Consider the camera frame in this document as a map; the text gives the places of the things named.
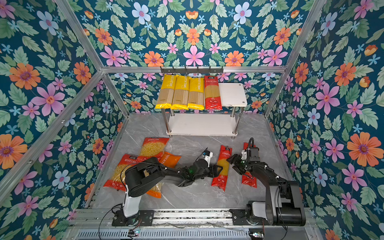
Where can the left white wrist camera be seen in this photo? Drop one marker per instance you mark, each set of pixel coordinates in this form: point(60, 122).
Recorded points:
point(207, 155)

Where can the red spaghetti pack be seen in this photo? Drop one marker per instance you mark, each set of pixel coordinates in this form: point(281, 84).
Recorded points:
point(212, 93)
point(247, 178)
point(223, 166)

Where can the white two-tier shelf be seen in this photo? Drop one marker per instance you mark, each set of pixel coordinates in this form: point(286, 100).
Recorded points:
point(211, 125)

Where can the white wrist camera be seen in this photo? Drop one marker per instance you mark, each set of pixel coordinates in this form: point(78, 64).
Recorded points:
point(244, 155)
point(207, 155)

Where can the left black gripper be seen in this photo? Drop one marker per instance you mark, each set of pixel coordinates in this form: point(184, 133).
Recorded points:
point(218, 172)

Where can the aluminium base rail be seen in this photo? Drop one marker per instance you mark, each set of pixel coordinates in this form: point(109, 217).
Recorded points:
point(178, 218)

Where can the metal hook rail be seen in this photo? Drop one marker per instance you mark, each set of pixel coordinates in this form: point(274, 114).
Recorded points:
point(192, 70)

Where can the red macaroni bag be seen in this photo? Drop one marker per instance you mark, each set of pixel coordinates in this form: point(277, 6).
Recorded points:
point(153, 147)
point(116, 181)

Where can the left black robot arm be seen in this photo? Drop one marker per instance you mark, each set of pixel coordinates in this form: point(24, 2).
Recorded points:
point(143, 176)

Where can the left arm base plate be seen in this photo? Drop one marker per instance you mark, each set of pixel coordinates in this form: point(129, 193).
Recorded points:
point(142, 218)

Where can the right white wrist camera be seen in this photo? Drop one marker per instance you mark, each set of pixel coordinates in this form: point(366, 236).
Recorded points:
point(244, 155)

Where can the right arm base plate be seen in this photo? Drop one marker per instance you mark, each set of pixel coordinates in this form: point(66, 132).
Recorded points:
point(239, 218)

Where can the white vented cable duct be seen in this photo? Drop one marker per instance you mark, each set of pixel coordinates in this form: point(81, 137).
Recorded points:
point(164, 234)

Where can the yellow spaghetti pack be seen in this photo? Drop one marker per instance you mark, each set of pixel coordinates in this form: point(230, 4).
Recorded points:
point(181, 93)
point(196, 100)
point(166, 94)

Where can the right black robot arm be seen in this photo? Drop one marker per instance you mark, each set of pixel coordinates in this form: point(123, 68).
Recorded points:
point(283, 205)

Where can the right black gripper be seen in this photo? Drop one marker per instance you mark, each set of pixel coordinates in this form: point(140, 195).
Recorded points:
point(234, 156)

